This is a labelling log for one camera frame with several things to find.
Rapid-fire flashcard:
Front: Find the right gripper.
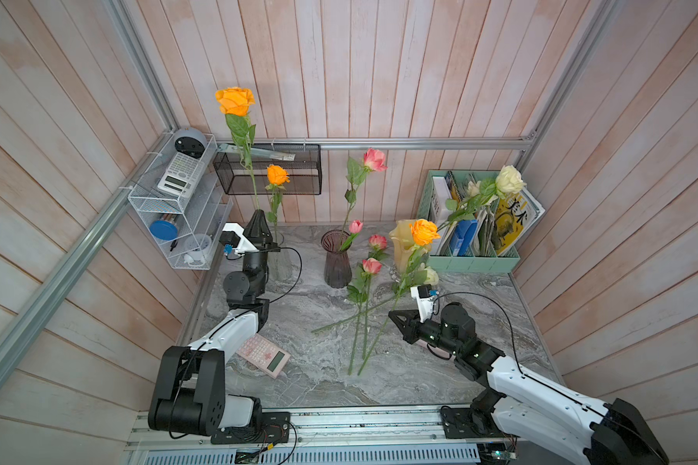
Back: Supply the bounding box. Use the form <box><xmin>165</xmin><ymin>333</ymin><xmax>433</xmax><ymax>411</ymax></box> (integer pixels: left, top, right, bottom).
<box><xmin>389</xmin><ymin>309</ymin><xmax>461</xmax><ymax>360</ymax></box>

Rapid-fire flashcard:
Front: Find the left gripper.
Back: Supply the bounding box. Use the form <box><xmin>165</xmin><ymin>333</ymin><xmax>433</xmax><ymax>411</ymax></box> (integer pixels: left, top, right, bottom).
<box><xmin>241</xmin><ymin>209</ymin><xmax>280</xmax><ymax>296</ymax></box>

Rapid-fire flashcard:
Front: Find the cream rose group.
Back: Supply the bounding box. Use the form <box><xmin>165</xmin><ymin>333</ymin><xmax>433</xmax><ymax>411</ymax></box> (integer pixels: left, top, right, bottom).
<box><xmin>424</xmin><ymin>267</ymin><xmax>439</xmax><ymax>286</ymax></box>
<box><xmin>445</xmin><ymin>165</ymin><xmax>527</xmax><ymax>228</ymax></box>
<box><xmin>446</xmin><ymin>180</ymin><xmax>485</xmax><ymax>224</ymax></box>

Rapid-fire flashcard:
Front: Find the orange rose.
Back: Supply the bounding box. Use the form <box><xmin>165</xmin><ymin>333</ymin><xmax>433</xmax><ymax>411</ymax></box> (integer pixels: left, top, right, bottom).
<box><xmin>267</xmin><ymin>165</ymin><xmax>289</xmax><ymax>233</ymax></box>
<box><xmin>350</xmin><ymin>219</ymin><xmax>440</xmax><ymax>374</ymax></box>
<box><xmin>215</xmin><ymin>87</ymin><xmax>261</xmax><ymax>210</ymax></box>

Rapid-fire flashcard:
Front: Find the pink tulip bud flower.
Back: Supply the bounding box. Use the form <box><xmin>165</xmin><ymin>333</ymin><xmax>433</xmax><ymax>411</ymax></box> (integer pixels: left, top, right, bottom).
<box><xmin>339</xmin><ymin>220</ymin><xmax>364</xmax><ymax>252</ymax></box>

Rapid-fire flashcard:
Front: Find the pink rose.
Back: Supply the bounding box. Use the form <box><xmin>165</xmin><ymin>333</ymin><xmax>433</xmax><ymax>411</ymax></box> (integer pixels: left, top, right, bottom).
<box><xmin>342</xmin><ymin>148</ymin><xmax>388</xmax><ymax>229</ymax></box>
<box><xmin>347</xmin><ymin>257</ymin><xmax>382</xmax><ymax>375</ymax></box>
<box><xmin>368</xmin><ymin>234</ymin><xmax>388</xmax><ymax>262</ymax></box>

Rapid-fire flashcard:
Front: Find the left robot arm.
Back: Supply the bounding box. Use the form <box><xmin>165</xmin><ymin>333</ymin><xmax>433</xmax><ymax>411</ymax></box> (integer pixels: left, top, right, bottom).
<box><xmin>147</xmin><ymin>209</ymin><xmax>279</xmax><ymax>439</ymax></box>

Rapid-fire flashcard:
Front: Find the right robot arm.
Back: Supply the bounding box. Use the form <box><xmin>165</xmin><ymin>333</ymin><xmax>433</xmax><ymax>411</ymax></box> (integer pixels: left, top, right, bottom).
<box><xmin>389</xmin><ymin>302</ymin><xmax>669</xmax><ymax>464</ymax></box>

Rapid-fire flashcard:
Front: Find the clear glass cylinder vase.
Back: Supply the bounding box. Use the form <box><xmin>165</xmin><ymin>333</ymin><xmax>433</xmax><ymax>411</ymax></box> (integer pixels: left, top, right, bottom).
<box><xmin>268</xmin><ymin>232</ymin><xmax>293</xmax><ymax>283</ymax></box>

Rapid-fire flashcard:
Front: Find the pink case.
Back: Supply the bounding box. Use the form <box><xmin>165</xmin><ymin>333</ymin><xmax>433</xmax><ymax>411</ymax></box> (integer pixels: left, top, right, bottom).
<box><xmin>415</xmin><ymin>339</ymin><xmax>447</xmax><ymax>356</ymax></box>

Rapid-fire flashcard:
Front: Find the white cup on shelf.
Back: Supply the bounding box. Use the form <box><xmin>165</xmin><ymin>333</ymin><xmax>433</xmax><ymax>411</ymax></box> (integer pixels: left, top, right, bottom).
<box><xmin>183</xmin><ymin>234</ymin><xmax>213</xmax><ymax>267</ymax></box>

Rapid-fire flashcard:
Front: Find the white strip on basket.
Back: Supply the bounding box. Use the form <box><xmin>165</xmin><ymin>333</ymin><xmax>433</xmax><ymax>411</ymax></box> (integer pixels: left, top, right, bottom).
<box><xmin>218</xmin><ymin>143</ymin><xmax>296</xmax><ymax>162</ymax></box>

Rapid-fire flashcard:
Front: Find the yellow ruffled vase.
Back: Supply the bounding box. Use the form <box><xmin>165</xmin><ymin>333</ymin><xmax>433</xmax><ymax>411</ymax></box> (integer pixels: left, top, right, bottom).
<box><xmin>390</xmin><ymin>219</ymin><xmax>439</xmax><ymax>286</ymax></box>

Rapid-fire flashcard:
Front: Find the purple ribbed glass vase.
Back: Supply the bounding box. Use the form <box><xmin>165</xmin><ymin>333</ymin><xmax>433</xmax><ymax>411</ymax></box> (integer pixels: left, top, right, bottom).
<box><xmin>321</xmin><ymin>230</ymin><xmax>352</xmax><ymax>289</ymax></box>

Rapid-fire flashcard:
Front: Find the white calculator on shelf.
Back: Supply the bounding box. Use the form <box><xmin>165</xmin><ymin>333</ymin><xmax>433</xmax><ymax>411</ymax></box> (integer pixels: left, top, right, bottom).
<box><xmin>157</xmin><ymin>152</ymin><xmax>206</xmax><ymax>199</ymax></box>

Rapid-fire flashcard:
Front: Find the blue lid jar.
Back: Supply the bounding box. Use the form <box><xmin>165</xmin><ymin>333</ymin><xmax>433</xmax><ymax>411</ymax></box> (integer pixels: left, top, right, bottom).
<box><xmin>149</xmin><ymin>213</ymin><xmax>178</xmax><ymax>241</ymax></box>

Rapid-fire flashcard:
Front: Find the blue folder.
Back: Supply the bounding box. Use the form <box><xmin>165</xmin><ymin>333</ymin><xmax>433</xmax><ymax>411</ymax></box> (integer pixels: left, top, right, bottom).
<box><xmin>449</xmin><ymin>219</ymin><xmax>479</xmax><ymax>257</ymax></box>

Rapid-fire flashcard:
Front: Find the round black white device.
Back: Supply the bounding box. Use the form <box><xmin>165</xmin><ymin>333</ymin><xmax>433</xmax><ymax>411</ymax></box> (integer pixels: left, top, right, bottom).
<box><xmin>174</xmin><ymin>128</ymin><xmax>207</xmax><ymax>160</ymax></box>

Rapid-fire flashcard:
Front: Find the green file organizer box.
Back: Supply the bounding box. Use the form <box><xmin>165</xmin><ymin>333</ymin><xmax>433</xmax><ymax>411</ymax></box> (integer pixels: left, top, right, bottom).
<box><xmin>416</xmin><ymin>170</ymin><xmax>521</xmax><ymax>273</ymax></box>

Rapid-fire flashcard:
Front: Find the pink calculator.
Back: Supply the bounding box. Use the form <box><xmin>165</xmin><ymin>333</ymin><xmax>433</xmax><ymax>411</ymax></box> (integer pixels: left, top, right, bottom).
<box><xmin>237</xmin><ymin>334</ymin><xmax>291</xmax><ymax>379</ymax></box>

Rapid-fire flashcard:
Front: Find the white book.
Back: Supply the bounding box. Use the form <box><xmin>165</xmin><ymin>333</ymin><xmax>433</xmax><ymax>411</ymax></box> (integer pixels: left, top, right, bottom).
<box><xmin>428</xmin><ymin>176</ymin><xmax>453</xmax><ymax>256</ymax></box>

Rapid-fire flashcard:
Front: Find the yellow magazine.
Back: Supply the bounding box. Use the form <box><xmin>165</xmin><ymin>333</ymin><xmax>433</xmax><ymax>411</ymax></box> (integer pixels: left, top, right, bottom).
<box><xmin>492</xmin><ymin>188</ymin><xmax>546</xmax><ymax>257</ymax></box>

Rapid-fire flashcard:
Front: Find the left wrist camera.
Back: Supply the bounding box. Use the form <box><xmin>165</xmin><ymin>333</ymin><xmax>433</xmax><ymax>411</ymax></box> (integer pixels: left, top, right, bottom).
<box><xmin>219</xmin><ymin>223</ymin><xmax>259</xmax><ymax>256</ymax></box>

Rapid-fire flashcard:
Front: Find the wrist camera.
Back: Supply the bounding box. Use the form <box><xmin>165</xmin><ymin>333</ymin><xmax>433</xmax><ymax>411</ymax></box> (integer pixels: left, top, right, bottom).
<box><xmin>219</xmin><ymin>223</ymin><xmax>259</xmax><ymax>256</ymax></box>
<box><xmin>410</xmin><ymin>284</ymin><xmax>437</xmax><ymax>323</ymax></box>

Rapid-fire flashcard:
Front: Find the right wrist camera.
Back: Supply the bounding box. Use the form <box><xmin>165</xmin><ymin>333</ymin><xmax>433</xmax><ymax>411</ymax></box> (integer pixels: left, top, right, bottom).
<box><xmin>410</xmin><ymin>284</ymin><xmax>437</xmax><ymax>323</ymax></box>

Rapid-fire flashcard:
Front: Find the black wire basket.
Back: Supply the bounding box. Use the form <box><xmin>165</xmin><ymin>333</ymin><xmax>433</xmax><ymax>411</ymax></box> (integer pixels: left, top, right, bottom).
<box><xmin>212</xmin><ymin>143</ymin><xmax>324</xmax><ymax>197</ymax></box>

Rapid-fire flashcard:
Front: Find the white wire mesh shelf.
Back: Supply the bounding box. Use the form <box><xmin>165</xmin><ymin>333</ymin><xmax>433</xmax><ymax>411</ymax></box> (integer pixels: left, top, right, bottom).
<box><xmin>128</xmin><ymin>132</ymin><xmax>232</xmax><ymax>270</ymax></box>

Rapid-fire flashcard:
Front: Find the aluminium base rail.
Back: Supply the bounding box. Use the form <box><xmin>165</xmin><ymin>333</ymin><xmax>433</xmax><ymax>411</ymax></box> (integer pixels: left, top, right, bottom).
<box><xmin>120</xmin><ymin>405</ymin><xmax>525</xmax><ymax>464</ymax></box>

